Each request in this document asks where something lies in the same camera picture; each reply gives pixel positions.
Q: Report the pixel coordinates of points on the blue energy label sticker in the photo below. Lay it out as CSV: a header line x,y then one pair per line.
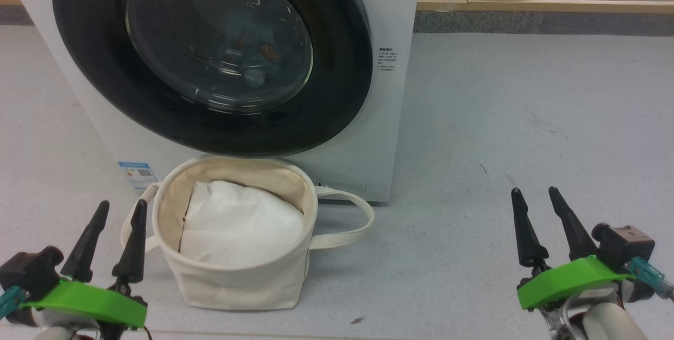
x,y
138,176

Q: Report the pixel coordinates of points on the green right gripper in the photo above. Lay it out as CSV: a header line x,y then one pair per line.
x,y
568,279

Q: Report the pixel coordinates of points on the left wrist teal connector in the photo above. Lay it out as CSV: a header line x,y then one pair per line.
x,y
10,300

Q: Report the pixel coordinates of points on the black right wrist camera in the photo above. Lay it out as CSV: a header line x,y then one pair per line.
x,y
626,242

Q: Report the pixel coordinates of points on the cream canvas laundry basket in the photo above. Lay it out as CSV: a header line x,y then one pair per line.
x,y
242,287

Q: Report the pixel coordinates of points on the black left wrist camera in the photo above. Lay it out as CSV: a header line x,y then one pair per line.
x,y
31,269

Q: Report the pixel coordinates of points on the white liner bag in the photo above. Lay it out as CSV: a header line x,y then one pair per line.
x,y
237,224

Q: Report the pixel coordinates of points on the right wrist teal connector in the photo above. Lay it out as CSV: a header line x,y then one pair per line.
x,y
645,271

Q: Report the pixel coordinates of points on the white front-load washing machine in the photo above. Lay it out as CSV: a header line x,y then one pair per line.
x,y
389,134

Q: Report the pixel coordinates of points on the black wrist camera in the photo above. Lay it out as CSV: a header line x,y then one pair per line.
x,y
31,269
626,242

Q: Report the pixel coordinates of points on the wrist teal connector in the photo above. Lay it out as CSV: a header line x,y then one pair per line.
x,y
10,300
645,271

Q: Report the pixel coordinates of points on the round black glass washer door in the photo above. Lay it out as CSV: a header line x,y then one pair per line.
x,y
210,119

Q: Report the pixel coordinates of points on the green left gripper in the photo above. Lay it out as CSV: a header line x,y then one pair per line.
x,y
89,300

